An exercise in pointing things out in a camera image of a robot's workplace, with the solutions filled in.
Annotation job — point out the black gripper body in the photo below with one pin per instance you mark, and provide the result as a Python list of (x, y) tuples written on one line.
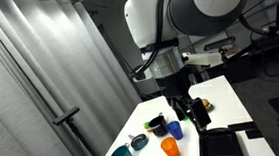
[(175, 87)]

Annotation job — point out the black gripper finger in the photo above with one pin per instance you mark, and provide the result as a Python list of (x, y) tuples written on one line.
[(179, 109), (201, 115)]

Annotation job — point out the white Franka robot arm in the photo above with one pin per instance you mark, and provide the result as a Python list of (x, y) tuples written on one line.
[(148, 17)]

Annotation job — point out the small teal toy plate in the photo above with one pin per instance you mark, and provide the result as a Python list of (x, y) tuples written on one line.
[(212, 108)]

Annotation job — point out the toy burger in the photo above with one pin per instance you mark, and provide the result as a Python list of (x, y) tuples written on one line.
[(207, 103)]

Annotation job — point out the blue plastic cup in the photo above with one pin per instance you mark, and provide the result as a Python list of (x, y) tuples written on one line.
[(175, 130)]

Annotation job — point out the black toy pot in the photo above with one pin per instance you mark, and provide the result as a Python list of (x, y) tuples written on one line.
[(158, 126)]

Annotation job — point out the black plastic tray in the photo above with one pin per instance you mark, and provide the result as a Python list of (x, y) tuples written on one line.
[(220, 145)]

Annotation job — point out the green yellow toy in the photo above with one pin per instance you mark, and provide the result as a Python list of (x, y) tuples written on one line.
[(146, 125)]

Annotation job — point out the orange plastic cup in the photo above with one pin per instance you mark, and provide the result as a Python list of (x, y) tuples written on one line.
[(170, 148)]

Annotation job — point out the large black tape patch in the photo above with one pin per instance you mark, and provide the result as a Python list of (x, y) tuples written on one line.
[(247, 125)]

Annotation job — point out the small teal pan with lid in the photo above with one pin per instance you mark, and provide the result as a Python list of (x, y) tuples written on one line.
[(138, 141)]

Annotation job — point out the small black tape patch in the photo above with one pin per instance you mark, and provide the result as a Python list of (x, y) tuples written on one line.
[(256, 133)]

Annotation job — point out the black cabinet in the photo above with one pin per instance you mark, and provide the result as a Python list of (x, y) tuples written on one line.
[(239, 68)]

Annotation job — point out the black tripod stand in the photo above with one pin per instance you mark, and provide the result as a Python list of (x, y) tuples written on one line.
[(82, 142)]

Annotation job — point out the black flat bar on stand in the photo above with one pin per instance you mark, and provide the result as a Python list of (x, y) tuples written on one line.
[(66, 115)]

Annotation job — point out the grey pleated curtain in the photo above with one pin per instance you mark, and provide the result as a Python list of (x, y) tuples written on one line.
[(19, 80)]

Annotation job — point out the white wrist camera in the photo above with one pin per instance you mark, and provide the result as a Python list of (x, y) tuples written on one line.
[(201, 59)]

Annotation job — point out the grey stereo camera bar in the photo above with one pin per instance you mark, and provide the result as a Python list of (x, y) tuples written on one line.
[(218, 43)]

